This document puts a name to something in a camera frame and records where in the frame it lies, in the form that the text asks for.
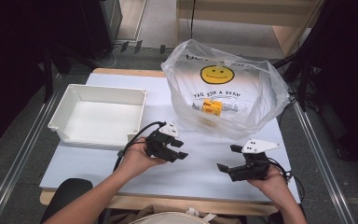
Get clear smiley plastic bag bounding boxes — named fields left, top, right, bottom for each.
left=160, top=38, right=291, bottom=141

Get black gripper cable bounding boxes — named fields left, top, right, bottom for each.
left=113, top=120, right=167, bottom=173
left=268, top=157, right=306, bottom=203

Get white floor cable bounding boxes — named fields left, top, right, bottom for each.
left=101, top=45, right=120, bottom=69

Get light wooden shelf unit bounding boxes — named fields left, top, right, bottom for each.
left=174, top=0, right=328, bottom=59

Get black chair seat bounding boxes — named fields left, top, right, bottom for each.
left=40, top=177, right=94, bottom=224

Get black floor cables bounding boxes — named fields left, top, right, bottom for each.
left=278, top=88, right=321, bottom=127

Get person's right hand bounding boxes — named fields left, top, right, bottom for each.
left=247, top=166, right=289, bottom=210

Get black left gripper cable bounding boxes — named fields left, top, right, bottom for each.
left=113, top=120, right=167, bottom=173

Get dark cabinet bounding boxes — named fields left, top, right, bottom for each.
left=79, top=0, right=124, bottom=62

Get white plastic bin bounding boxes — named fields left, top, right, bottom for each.
left=47, top=83, right=148, bottom=151

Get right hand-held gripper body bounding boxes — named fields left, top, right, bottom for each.
left=227, top=138, right=282, bottom=183

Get person's beige clothing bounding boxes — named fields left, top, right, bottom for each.
left=106, top=203, right=244, bottom=224

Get person's left hand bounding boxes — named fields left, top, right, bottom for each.
left=117, top=137, right=169, bottom=180

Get black metal stand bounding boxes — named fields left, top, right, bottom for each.
left=41, top=38, right=57, bottom=105
left=272, top=43, right=316, bottom=112

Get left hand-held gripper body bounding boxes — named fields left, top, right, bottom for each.
left=145, top=121, right=181, bottom=161

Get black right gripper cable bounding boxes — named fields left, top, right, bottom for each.
left=268, top=157, right=306, bottom=203

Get yellow drink carton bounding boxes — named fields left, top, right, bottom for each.
left=201, top=98, right=224, bottom=118

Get black hanging cable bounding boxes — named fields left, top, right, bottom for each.
left=190, top=0, right=198, bottom=41

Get white round cloth item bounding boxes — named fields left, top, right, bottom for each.
left=130, top=207, right=217, bottom=224

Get metal floor rail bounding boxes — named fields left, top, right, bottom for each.
left=0, top=88, right=62, bottom=224
left=290, top=92, right=357, bottom=224

